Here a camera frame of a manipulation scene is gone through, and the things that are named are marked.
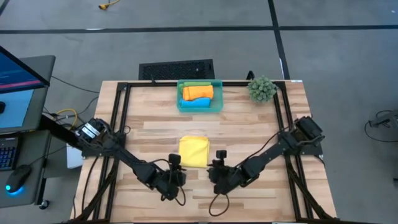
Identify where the black diagonal bar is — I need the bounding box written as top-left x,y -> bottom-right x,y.
39,113 -> 83,149

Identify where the blue microfiber towel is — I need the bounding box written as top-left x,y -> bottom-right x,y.
180,96 -> 213,110

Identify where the black floor stand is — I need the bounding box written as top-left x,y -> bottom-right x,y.
364,108 -> 398,144

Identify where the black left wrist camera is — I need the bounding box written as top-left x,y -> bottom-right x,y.
168,152 -> 182,170

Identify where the orange microfiber towel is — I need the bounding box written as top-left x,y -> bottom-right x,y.
182,85 -> 215,101

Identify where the yellow microfiber towel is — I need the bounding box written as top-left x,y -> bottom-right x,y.
178,134 -> 211,169

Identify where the white box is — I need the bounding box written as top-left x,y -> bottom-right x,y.
65,144 -> 85,170

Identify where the black perforated computer case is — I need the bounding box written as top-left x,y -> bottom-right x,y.
138,58 -> 216,81

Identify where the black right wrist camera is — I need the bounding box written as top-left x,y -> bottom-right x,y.
215,149 -> 228,167

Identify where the black floor cable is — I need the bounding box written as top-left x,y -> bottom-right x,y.
50,75 -> 100,94

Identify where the blue screen desk monitor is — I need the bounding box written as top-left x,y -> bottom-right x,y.
0,45 -> 52,135

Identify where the grey computer desk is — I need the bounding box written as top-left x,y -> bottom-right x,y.
0,55 -> 57,208

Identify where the teal translucent plastic basket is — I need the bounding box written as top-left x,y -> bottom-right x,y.
176,78 -> 224,114

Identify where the black keyboard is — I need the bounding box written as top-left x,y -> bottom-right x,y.
0,136 -> 19,172

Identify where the yellow cable loop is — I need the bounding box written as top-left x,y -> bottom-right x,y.
55,108 -> 79,129

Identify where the yellow cable with plug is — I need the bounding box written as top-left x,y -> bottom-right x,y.
98,0 -> 121,11

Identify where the artificial green potted plant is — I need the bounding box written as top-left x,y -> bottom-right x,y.
246,75 -> 278,105

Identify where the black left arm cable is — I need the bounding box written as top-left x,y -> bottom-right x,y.
149,157 -> 187,207

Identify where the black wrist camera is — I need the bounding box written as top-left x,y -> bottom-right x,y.
168,152 -> 182,170
215,149 -> 228,167

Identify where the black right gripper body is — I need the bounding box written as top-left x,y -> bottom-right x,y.
208,166 -> 243,196

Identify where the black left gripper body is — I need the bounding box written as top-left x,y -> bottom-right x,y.
156,169 -> 188,202

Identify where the black computer mouse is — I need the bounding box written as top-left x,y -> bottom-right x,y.
5,164 -> 32,194

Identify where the black aluminium table frame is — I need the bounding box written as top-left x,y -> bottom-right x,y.
67,80 -> 343,224

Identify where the green microfiber towel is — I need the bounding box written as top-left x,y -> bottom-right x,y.
178,81 -> 213,93

